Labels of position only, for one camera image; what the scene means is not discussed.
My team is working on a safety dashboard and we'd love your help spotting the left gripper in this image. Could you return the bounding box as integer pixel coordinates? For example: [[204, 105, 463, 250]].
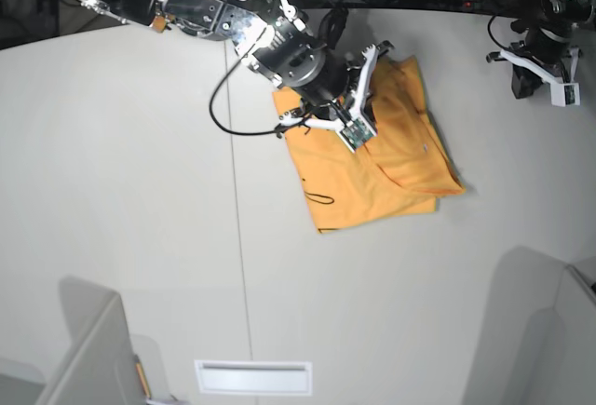
[[486, 25, 575, 98]]

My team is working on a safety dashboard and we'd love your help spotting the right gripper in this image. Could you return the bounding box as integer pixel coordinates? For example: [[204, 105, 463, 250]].
[[246, 38, 394, 139]]

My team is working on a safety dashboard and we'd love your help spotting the orange yellow T-shirt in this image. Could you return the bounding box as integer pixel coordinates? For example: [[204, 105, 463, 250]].
[[285, 56, 466, 234]]

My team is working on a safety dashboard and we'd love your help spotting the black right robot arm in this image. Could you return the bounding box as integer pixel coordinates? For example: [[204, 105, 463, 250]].
[[75, 0, 393, 150]]

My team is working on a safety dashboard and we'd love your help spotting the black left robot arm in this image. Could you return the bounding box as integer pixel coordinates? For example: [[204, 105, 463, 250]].
[[486, 0, 595, 107]]

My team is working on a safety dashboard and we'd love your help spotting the grey box right corner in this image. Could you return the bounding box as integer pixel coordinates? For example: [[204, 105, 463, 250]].
[[552, 266, 595, 405]]

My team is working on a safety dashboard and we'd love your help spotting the grey box corner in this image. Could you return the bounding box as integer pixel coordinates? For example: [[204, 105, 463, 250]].
[[552, 266, 595, 405], [36, 291, 185, 404]]

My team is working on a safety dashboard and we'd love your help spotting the orange pencil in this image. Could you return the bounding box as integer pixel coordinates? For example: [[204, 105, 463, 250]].
[[135, 361, 152, 398]]

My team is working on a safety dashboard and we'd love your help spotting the grey box left corner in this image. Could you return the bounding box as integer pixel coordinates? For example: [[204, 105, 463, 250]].
[[36, 291, 185, 404]]

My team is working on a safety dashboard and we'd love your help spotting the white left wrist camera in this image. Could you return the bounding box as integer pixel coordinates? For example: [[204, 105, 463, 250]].
[[549, 81, 581, 107]]

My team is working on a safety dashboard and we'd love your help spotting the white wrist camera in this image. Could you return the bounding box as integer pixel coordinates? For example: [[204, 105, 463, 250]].
[[338, 116, 377, 153], [549, 81, 581, 107]]

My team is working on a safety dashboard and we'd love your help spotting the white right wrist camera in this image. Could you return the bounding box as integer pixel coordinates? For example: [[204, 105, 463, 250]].
[[338, 116, 377, 153]]

